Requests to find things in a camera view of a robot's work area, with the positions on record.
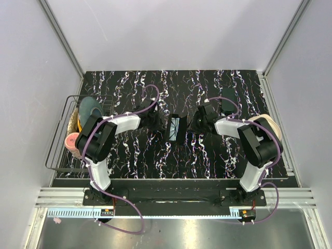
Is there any dark green glasses case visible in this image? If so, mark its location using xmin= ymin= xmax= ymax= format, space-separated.
xmin=221 ymin=88 xmax=237 ymax=116

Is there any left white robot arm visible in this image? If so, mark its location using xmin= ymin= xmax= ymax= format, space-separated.
xmin=75 ymin=96 xmax=163 ymax=205

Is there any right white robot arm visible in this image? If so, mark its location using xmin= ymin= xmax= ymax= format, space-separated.
xmin=190 ymin=103 xmax=283 ymax=206

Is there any blue ceramic plate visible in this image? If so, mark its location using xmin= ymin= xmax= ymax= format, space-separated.
xmin=78 ymin=96 xmax=104 ymax=127

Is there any yellow plate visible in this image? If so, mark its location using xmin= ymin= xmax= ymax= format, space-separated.
xmin=77 ymin=117 xmax=82 ymax=132

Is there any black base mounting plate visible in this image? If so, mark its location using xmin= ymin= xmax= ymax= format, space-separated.
xmin=81 ymin=178 xmax=267 ymax=210

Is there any woven beige plate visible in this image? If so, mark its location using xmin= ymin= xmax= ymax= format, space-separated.
xmin=66 ymin=107 xmax=78 ymax=136

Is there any pink patterned cup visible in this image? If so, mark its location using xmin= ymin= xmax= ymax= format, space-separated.
xmin=64 ymin=132 xmax=81 ymax=159

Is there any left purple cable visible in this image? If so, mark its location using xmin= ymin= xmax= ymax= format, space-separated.
xmin=81 ymin=84 xmax=160 ymax=235

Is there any black wire dish rack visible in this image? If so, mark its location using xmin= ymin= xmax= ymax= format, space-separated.
xmin=45 ymin=94 xmax=114 ymax=173

